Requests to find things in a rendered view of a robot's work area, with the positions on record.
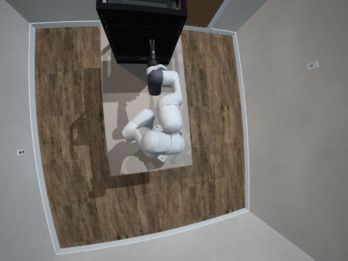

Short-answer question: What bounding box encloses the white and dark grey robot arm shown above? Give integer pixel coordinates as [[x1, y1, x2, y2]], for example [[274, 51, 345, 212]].
[[122, 64, 185, 159]]

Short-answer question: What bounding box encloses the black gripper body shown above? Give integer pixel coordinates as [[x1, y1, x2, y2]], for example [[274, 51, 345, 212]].
[[147, 54, 159, 68]]

